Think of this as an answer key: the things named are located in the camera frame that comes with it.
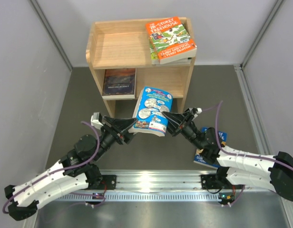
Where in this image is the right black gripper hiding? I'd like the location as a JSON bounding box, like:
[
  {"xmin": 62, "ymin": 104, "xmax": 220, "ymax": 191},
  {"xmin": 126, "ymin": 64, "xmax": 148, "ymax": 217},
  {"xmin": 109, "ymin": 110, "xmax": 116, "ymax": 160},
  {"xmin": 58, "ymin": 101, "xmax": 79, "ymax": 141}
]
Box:
[{"xmin": 160, "ymin": 111, "xmax": 205, "ymax": 151}]

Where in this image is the light blue comic book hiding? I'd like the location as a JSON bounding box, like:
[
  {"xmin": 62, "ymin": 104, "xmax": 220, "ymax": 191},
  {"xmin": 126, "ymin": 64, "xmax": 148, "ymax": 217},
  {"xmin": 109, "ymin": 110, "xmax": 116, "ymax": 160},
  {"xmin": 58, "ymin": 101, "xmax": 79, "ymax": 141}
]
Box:
[{"xmin": 131, "ymin": 86, "xmax": 173, "ymax": 137}]

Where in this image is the green 65-storey treehouse book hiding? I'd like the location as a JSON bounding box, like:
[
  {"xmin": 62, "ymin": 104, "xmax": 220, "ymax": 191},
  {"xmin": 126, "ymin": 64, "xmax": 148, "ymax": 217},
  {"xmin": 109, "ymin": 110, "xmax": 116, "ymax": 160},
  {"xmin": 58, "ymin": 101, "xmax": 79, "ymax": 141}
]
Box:
[{"xmin": 149, "ymin": 40, "xmax": 160, "ymax": 65}]

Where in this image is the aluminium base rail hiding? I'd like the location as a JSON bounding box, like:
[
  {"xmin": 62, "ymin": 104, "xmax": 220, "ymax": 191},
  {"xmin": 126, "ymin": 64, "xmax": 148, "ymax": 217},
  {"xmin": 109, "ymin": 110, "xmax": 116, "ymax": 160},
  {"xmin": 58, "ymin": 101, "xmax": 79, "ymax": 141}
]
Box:
[{"xmin": 53, "ymin": 169, "xmax": 292, "ymax": 202}]

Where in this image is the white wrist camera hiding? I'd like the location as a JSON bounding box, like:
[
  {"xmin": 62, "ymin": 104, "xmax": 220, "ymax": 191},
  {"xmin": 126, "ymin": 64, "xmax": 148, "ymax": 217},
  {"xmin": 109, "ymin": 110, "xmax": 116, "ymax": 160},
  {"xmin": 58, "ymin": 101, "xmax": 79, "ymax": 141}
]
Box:
[
  {"xmin": 187, "ymin": 107, "xmax": 203, "ymax": 118},
  {"xmin": 90, "ymin": 112, "xmax": 104, "ymax": 130}
]

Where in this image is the green coin cover book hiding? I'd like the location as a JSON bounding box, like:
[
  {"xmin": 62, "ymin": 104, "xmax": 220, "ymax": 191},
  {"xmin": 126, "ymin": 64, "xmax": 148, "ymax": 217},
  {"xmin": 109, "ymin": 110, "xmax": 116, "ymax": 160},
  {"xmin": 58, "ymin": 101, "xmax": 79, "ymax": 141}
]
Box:
[{"xmin": 151, "ymin": 58, "xmax": 191, "ymax": 66}]

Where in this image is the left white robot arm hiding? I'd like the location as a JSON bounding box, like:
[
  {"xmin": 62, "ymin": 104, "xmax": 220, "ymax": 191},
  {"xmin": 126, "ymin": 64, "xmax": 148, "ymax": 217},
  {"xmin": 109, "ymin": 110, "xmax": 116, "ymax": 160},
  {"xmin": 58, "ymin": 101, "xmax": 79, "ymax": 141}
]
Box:
[{"xmin": 2, "ymin": 113, "xmax": 137, "ymax": 221}]

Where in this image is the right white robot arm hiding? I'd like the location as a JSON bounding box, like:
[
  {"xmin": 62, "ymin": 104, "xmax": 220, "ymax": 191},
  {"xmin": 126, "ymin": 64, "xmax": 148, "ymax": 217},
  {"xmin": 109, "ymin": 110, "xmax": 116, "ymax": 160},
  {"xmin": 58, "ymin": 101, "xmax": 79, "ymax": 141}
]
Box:
[{"xmin": 163, "ymin": 108, "xmax": 293, "ymax": 202}]

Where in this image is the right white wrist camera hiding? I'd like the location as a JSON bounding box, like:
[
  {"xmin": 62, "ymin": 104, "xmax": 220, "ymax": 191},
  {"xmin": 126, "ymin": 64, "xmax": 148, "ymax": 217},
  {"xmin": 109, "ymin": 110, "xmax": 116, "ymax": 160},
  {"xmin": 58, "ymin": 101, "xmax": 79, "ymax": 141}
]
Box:
[{"xmin": 187, "ymin": 107, "xmax": 203, "ymax": 118}]

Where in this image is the orange 78-storey treehouse book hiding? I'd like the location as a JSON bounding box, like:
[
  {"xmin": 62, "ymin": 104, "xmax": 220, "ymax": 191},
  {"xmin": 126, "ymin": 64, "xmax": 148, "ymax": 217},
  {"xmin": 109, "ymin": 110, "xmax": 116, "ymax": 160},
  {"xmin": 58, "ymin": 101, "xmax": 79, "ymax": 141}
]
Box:
[{"xmin": 145, "ymin": 17, "xmax": 197, "ymax": 65}]

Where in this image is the wooden two-tier shelf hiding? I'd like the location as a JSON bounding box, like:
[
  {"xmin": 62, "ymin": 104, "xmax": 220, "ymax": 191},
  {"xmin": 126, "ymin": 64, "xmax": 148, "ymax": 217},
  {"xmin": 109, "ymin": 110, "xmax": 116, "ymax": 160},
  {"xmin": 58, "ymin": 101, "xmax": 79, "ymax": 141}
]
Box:
[{"xmin": 86, "ymin": 19, "xmax": 195, "ymax": 112}]

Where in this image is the dark tale of cities book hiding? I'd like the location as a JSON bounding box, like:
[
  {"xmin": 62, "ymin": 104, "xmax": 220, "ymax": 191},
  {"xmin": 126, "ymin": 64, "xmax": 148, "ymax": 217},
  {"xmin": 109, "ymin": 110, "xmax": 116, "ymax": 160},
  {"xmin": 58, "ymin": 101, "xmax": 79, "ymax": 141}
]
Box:
[{"xmin": 102, "ymin": 68, "xmax": 136, "ymax": 100}]

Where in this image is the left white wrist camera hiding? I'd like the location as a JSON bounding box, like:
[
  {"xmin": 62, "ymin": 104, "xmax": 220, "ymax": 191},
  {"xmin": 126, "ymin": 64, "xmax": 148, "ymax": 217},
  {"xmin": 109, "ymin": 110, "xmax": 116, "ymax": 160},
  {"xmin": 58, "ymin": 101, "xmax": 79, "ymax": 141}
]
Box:
[{"xmin": 90, "ymin": 112, "xmax": 104, "ymax": 130}]

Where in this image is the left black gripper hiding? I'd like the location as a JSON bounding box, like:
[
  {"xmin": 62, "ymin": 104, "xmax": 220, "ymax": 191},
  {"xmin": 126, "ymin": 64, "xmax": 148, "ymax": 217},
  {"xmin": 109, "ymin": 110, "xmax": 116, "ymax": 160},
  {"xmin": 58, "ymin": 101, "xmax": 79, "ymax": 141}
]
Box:
[{"xmin": 93, "ymin": 115, "xmax": 140, "ymax": 162}]

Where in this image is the blue 91-storey treehouse book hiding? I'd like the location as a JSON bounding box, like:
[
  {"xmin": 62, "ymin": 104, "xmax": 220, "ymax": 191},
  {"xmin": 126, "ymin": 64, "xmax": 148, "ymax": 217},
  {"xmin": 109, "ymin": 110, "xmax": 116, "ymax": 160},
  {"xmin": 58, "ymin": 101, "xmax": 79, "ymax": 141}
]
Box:
[{"xmin": 194, "ymin": 127, "xmax": 227, "ymax": 169}]

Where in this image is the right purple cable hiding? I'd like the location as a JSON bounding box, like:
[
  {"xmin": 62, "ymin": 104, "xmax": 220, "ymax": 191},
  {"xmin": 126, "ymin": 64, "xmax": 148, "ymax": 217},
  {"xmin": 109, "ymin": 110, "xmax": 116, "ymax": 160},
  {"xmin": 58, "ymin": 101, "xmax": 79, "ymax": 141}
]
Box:
[{"xmin": 201, "ymin": 100, "xmax": 293, "ymax": 207}]

